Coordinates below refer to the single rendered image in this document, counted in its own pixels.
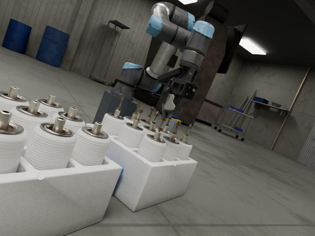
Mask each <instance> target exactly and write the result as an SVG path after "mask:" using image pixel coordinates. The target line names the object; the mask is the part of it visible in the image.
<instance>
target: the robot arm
mask: <svg viewBox="0 0 315 236"><path fill-rule="evenodd" d="M150 16H151V18H150V20H149V22H148V25H147V28H146V32H147V33H148V34H150V35H151V36H152V37H156V38H158V39H160V40H162V41H163V42H162V44H161V46H160V48H159V50H158V52H157V54H156V56H155V58H154V60H153V62H152V64H151V66H150V67H148V68H147V69H146V70H144V69H143V67H142V66H140V65H137V64H133V63H129V62H126V63H125V64H124V66H123V68H122V71H121V74H120V77H119V79H118V82H117V84H116V85H115V86H114V87H113V89H112V90H111V92H110V93H111V94H113V95H115V96H117V97H120V98H122V97H124V99H125V100H128V101H133V99H134V89H135V86H138V87H141V88H143V89H145V90H148V91H151V92H157V91H158V90H159V89H160V87H161V85H162V84H164V85H166V84H167V85H166V88H165V89H164V91H163V96H162V115H163V117H164V118H165V116H166V118H168V117H169V116H170V115H171V114H172V113H181V112H182V107H181V105H180V103H181V100H182V98H185V99H188V100H193V99H194V96H195V94H196V92H197V90H198V87H197V86H196V85H197V84H195V82H194V81H195V79H196V76H197V74H198V73H199V74H201V72H202V70H201V69H199V67H200V65H201V62H202V60H203V57H204V55H205V53H206V51H207V48H208V46H209V44H210V41H211V39H212V36H213V33H214V30H215V29H214V27H213V26H212V25H211V24H210V23H208V22H205V21H197V22H196V23H195V17H194V16H193V15H192V14H190V13H189V12H187V11H185V10H183V9H181V8H179V7H177V6H175V5H173V4H171V3H168V2H158V3H156V4H154V5H153V6H152V8H151V11H150ZM194 23H195V25H194ZM176 48H179V50H180V51H181V52H183V54H182V57H181V59H180V60H181V61H180V63H179V66H181V67H182V68H177V69H175V70H172V71H170V72H167V73H165V74H162V72H163V71H164V69H165V67H166V65H167V63H168V62H169V60H170V58H171V56H172V54H173V53H174V51H175V49H176ZM172 93H174V95H173V94H172Z"/></svg>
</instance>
